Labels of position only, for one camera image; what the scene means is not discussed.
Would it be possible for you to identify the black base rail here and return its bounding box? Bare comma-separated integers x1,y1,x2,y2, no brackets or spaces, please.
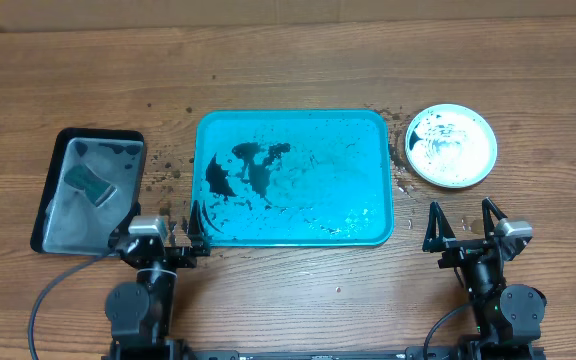
101,345,548,360

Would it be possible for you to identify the teal serving tray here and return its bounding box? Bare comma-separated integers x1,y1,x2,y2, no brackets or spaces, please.
191,109,395,247

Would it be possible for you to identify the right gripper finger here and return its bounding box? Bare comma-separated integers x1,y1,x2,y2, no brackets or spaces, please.
422,201,456,251
482,197,506,235

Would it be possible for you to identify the light blue speckled plate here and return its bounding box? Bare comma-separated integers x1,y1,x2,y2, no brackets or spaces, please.
404,104,498,189

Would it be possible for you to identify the black water tray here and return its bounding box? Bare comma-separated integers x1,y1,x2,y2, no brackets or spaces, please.
30,128,147,256

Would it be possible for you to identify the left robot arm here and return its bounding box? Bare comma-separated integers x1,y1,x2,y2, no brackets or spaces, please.
105,203,210,360

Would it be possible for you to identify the teal sponge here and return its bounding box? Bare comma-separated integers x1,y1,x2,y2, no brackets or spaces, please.
64,164,116,207

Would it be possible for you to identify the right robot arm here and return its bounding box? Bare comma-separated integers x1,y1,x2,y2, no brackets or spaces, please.
421,198,547,360

